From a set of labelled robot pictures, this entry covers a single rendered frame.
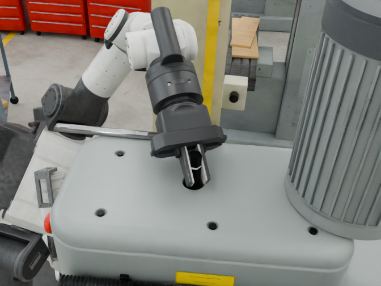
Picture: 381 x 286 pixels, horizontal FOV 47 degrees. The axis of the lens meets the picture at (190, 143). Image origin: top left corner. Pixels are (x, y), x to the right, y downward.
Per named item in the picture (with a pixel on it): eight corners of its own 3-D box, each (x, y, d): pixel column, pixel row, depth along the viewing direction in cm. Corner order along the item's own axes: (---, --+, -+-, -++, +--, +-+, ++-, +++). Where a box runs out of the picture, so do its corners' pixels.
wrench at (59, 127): (51, 134, 81) (51, 130, 81) (59, 122, 84) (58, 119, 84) (181, 146, 80) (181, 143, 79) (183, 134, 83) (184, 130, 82)
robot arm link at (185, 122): (217, 153, 77) (200, 94, 82) (233, 130, 69) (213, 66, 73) (148, 164, 74) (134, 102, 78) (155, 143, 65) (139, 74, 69)
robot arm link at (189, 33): (150, 71, 76) (139, 55, 88) (199, 63, 77) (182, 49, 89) (144, 33, 73) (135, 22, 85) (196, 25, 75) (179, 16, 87)
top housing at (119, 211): (51, 295, 72) (34, 230, 63) (92, 188, 93) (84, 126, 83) (337, 322, 71) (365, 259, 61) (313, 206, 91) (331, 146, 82)
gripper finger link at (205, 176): (206, 179, 68) (197, 143, 70) (202, 185, 71) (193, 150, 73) (216, 177, 68) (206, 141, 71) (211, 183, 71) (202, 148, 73)
